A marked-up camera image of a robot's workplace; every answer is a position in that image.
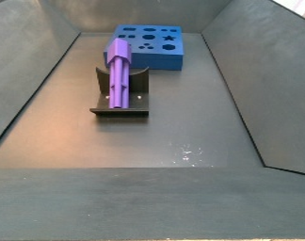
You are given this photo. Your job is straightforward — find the purple three prong object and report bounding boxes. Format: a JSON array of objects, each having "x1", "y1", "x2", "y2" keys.
[{"x1": 107, "y1": 39, "x2": 131, "y2": 108}]

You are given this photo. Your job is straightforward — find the black curved fixture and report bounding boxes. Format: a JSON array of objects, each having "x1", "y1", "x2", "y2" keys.
[{"x1": 90, "y1": 69, "x2": 149, "y2": 117}]

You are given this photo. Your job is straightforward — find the blue foam shape board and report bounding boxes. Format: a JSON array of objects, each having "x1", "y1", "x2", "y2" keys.
[{"x1": 106, "y1": 24, "x2": 185, "y2": 71}]

